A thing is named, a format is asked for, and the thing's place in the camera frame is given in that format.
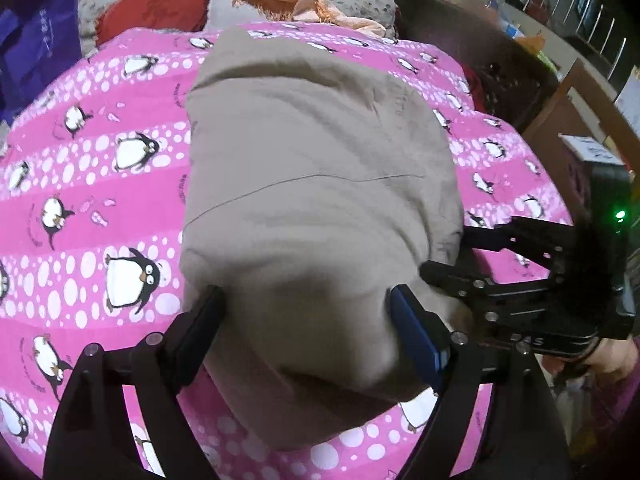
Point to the orange fringed cloth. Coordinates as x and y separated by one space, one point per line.
310 5

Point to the dark carved wooden cabinet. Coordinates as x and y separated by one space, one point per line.
500 60

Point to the blue bottle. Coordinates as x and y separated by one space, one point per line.
492 4

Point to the khaki jacket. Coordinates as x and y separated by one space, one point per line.
310 185

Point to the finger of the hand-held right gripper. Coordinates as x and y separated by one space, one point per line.
520 240
455 280

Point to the white paper sheet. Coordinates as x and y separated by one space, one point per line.
629 97

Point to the purple bag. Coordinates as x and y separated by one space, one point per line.
35 35

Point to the person's right forearm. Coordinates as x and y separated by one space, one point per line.
620 405

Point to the pink penguin print blanket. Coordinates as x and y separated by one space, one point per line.
100 210

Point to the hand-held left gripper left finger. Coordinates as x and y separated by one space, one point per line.
200 330

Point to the person's right hand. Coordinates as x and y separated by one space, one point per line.
612 357

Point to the red cloth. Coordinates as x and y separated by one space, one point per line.
475 87

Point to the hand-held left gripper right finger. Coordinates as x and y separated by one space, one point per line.
415 332

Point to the red heart cushion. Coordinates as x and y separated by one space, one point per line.
155 5

